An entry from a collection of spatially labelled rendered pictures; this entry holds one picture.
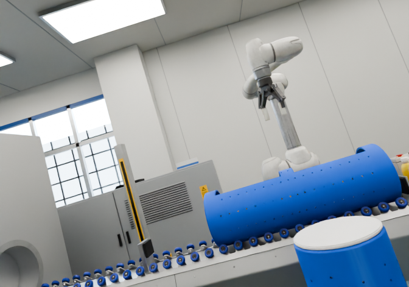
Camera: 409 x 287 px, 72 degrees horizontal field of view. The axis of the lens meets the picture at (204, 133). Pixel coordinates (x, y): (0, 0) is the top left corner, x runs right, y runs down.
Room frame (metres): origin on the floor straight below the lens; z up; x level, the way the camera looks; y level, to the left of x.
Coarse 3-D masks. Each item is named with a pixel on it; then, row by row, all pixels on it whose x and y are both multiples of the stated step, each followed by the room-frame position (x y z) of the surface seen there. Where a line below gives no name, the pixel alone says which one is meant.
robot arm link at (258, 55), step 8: (256, 40) 1.39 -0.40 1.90; (248, 48) 1.40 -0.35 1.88; (256, 48) 1.38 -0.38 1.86; (264, 48) 1.38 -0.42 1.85; (272, 48) 1.39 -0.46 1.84; (248, 56) 1.41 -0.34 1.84; (256, 56) 1.39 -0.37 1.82; (264, 56) 1.39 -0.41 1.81; (272, 56) 1.40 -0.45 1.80; (256, 64) 1.40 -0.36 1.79; (264, 64) 1.40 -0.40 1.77
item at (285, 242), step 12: (372, 216) 1.32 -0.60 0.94; (384, 216) 1.31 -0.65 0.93; (396, 216) 1.29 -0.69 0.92; (288, 240) 1.38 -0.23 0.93; (228, 252) 1.43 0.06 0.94; (240, 252) 1.42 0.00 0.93; (252, 252) 1.40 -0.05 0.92; (192, 264) 1.45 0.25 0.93; (204, 264) 1.44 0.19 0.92; (144, 276) 1.50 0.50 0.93; (156, 276) 1.48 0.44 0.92
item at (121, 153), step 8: (120, 144) 1.92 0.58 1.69; (120, 152) 1.93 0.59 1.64; (120, 160) 1.93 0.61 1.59; (128, 160) 1.97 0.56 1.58; (120, 168) 1.93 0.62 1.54; (128, 168) 1.94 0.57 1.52; (128, 176) 1.92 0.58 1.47; (128, 184) 1.92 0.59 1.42; (128, 192) 1.93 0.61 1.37; (136, 192) 1.96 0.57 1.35; (128, 200) 1.93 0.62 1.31; (136, 200) 1.93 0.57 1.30; (136, 208) 1.92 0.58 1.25; (136, 216) 1.93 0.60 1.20; (136, 224) 1.93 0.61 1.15; (144, 224) 1.95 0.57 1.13; (136, 232) 1.93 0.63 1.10; (144, 232) 1.92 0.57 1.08
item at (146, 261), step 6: (144, 240) 1.62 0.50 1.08; (150, 240) 1.64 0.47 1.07; (138, 246) 1.56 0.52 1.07; (144, 246) 1.56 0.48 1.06; (150, 246) 1.62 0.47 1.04; (144, 252) 1.56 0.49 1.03; (150, 252) 1.60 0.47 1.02; (144, 258) 1.56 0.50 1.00; (150, 258) 1.61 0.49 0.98; (144, 264) 1.56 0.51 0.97
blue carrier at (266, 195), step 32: (352, 160) 1.33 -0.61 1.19; (384, 160) 1.28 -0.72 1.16; (256, 192) 1.39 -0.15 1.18; (288, 192) 1.34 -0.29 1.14; (320, 192) 1.32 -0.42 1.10; (352, 192) 1.30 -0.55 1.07; (384, 192) 1.29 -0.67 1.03; (224, 224) 1.39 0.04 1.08; (256, 224) 1.38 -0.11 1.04; (288, 224) 1.38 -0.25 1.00
